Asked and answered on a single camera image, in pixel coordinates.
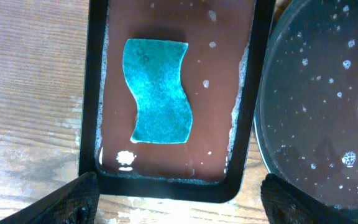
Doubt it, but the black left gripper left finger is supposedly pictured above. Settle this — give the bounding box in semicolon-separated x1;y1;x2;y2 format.
0;172;100;224

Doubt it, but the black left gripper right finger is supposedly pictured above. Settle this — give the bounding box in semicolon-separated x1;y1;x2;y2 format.
260;174;353;224

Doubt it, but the green scrub sponge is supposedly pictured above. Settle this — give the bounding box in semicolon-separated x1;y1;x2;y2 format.
122;39;193;144

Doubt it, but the round black tray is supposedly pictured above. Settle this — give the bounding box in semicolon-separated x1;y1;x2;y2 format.
254;0;358;222

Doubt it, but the rectangular brown black-rimmed tray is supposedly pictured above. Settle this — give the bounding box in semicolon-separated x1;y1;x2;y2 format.
78;1;275;203

